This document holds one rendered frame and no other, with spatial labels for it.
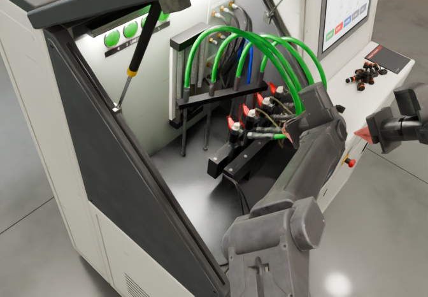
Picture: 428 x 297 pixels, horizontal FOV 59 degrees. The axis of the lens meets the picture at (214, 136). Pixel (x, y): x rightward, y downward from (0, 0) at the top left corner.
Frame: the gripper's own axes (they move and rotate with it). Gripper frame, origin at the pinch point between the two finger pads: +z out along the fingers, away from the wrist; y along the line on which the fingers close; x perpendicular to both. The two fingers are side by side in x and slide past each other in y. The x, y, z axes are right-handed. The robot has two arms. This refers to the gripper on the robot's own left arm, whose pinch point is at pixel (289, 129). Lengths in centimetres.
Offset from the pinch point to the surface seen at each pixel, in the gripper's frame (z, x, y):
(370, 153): 131, 77, -115
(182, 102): 29.8, -17.9, 14.9
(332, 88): 42, 5, -46
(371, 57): 52, 4, -78
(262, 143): 28.7, 6.6, -2.9
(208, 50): 37.1, -29.6, -3.9
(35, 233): 135, 11, 93
